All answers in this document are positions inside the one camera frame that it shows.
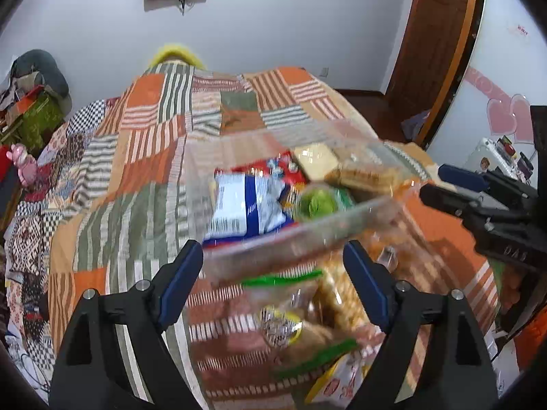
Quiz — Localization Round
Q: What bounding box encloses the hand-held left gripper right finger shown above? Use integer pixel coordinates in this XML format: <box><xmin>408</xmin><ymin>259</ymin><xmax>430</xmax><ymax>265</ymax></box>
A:
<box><xmin>343</xmin><ymin>240</ymin><xmax>499</xmax><ymax>410</ymax></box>

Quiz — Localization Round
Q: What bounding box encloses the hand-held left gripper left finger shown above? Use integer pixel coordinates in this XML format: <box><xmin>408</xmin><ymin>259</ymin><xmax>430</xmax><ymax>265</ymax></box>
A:
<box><xmin>48</xmin><ymin>239</ymin><xmax>211</xmax><ymax>410</ymax></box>

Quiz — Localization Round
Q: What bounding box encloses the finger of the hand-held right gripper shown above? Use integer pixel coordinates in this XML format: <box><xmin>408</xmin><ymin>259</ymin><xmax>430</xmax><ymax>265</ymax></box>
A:
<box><xmin>437</xmin><ymin>163</ymin><xmax>540</xmax><ymax>201</ymax></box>
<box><xmin>419</xmin><ymin>183</ymin><xmax>537</xmax><ymax>233</ymax></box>

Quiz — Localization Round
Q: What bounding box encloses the clear zip bag of cookies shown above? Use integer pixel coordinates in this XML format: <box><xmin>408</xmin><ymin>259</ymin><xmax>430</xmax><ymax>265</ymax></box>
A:
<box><xmin>238</xmin><ymin>239</ymin><xmax>399</xmax><ymax>379</ymax></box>

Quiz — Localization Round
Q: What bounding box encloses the clear cracker packet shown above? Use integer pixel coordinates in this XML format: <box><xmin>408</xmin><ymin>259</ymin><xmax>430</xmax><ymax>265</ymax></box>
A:
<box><xmin>326</xmin><ymin>153</ymin><xmax>403</xmax><ymax>196</ymax></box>

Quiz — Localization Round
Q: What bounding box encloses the green jelly cup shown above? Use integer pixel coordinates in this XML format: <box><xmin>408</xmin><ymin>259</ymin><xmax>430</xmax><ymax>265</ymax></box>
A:
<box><xmin>298</xmin><ymin>183</ymin><xmax>343</xmax><ymax>219</ymax></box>

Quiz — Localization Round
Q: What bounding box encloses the blue white snack packet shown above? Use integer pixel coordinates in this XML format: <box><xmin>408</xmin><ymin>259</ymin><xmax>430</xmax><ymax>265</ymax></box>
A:
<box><xmin>204</xmin><ymin>170</ymin><xmax>296</xmax><ymax>241</ymax></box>

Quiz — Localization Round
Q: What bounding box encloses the yellow chips packet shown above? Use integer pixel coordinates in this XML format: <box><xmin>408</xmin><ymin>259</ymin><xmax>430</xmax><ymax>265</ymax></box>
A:
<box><xmin>305</xmin><ymin>349</ymin><xmax>377</xmax><ymax>406</ymax></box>

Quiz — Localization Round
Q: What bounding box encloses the beige biscuit package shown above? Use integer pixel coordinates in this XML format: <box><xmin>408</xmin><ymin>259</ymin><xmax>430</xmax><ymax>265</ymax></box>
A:
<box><xmin>294</xmin><ymin>142</ymin><xmax>343</xmax><ymax>181</ymax></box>

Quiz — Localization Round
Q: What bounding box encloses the red snack packet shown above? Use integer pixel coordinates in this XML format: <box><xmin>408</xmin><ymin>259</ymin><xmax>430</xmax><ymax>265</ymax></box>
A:
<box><xmin>232</xmin><ymin>157</ymin><xmax>309</xmax><ymax>189</ymax></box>

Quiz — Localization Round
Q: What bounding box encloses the clear plastic storage box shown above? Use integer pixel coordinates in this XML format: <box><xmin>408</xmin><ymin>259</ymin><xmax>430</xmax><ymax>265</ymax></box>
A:
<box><xmin>181</xmin><ymin>119</ymin><xmax>425</xmax><ymax>283</ymax></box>

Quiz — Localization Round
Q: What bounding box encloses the white stickered cabinet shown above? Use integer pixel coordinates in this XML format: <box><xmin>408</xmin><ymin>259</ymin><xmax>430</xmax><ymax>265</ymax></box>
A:
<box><xmin>463</xmin><ymin>136</ymin><xmax>536</xmax><ymax>181</ymax></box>

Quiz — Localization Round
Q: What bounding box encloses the grey cloth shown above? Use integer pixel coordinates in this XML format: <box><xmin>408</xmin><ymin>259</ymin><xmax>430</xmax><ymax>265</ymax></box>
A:
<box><xmin>401</xmin><ymin>110</ymin><xmax>431</xmax><ymax>142</ymax></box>

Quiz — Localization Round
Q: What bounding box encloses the orange striped patchwork blanket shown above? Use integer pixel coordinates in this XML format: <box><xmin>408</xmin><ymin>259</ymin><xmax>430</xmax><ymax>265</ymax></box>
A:
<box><xmin>46</xmin><ymin>61</ymin><xmax>502</xmax><ymax>410</ymax></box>

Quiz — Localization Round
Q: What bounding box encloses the brown wooden door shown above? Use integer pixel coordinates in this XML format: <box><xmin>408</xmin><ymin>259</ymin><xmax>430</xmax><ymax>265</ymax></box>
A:
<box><xmin>384</xmin><ymin>0</ymin><xmax>489</xmax><ymax>149</ymax></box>

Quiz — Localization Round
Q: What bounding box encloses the checkered patchwork quilt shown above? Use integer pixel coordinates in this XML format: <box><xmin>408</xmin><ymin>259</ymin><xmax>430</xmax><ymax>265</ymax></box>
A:
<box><xmin>3</xmin><ymin>98</ymin><xmax>108</xmax><ymax>379</ymax></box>

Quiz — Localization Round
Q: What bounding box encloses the pink plush toy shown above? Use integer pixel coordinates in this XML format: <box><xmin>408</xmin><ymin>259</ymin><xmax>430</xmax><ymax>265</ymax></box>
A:
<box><xmin>7</xmin><ymin>142</ymin><xmax>39</xmax><ymax>187</ymax></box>

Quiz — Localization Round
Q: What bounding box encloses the red box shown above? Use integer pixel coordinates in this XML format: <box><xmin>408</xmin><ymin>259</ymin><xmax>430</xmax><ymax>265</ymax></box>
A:
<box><xmin>0</xmin><ymin>145</ymin><xmax>18</xmax><ymax>185</ymax></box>

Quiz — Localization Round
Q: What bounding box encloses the green patterned box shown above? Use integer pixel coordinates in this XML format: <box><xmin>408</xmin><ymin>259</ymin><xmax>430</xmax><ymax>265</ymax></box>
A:
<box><xmin>0</xmin><ymin>94</ymin><xmax>66</xmax><ymax>155</ymax></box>

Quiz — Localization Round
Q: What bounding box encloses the yellow pillow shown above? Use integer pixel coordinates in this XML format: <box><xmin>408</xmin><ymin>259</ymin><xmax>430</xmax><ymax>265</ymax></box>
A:
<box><xmin>147</xmin><ymin>42</ymin><xmax>209</xmax><ymax>70</ymax></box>

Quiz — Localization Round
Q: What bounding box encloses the pile of clutter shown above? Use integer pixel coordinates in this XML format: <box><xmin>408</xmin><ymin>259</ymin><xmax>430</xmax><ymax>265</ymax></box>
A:
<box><xmin>0</xmin><ymin>72</ymin><xmax>49</xmax><ymax>121</ymax></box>

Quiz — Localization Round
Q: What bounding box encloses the grey plush pillow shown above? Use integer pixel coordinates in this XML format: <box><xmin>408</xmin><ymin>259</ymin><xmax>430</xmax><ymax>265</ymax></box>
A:
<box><xmin>11</xmin><ymin>50</ymin><xmax>72</xmax><ymax>104</ymax></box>

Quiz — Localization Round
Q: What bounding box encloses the pink wall sticker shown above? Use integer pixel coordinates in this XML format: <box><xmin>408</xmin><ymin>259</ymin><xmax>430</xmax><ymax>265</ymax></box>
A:
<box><xmin>465</xmin><ymin>65</ymin><xmax>533</xmax><ymax>145</ymax></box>

